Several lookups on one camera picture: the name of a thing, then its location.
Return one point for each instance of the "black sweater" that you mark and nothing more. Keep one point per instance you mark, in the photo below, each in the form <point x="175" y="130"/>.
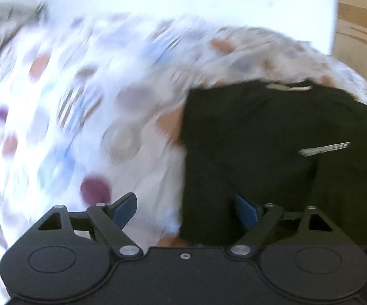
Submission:
<point x="250" y="133"/>

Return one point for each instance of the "patterned white quilt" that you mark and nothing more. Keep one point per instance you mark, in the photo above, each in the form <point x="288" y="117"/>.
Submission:
<point x="75" y="117"/>

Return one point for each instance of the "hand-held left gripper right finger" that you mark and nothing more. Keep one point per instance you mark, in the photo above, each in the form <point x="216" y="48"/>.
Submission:
<point x="247" y="214"/>

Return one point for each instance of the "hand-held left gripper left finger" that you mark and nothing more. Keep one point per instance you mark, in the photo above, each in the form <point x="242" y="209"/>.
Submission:
<point x="124" y="210"/>

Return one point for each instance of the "metal bed headboard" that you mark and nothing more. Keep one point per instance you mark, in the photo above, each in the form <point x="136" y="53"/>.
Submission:
<point x="8" y="14"/>

